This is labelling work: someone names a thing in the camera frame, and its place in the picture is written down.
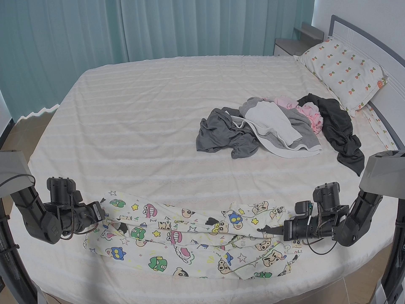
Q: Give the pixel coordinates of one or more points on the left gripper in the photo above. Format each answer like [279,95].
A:
[94,213]

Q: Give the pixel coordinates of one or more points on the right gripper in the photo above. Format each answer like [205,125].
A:
[297,228]

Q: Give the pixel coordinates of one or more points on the white printed pyjama top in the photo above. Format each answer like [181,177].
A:
[189,242]

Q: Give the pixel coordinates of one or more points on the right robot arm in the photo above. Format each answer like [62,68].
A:
[357,220]

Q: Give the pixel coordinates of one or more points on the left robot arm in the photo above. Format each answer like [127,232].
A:
[34,214]

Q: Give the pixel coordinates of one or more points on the bed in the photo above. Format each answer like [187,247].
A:
[142,122]

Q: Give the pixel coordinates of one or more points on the grey and white garment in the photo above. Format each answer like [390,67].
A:
[272,122]

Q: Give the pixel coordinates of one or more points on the pink garment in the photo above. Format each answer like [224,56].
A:
[311,116]

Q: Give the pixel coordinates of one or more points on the black garment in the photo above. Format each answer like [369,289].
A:
[338,122]

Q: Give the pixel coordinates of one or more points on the dark grey garment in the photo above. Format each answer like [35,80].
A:
[218,135]

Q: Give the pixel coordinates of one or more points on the white printed pillow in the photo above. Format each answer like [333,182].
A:
[341,71]

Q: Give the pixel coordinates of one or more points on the grey bedside table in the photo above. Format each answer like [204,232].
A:
[288,46]

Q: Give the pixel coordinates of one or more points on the blue-green curtain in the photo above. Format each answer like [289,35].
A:
[221,17]
[63,27]

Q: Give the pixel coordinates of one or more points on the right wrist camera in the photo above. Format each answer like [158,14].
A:
[303,208]

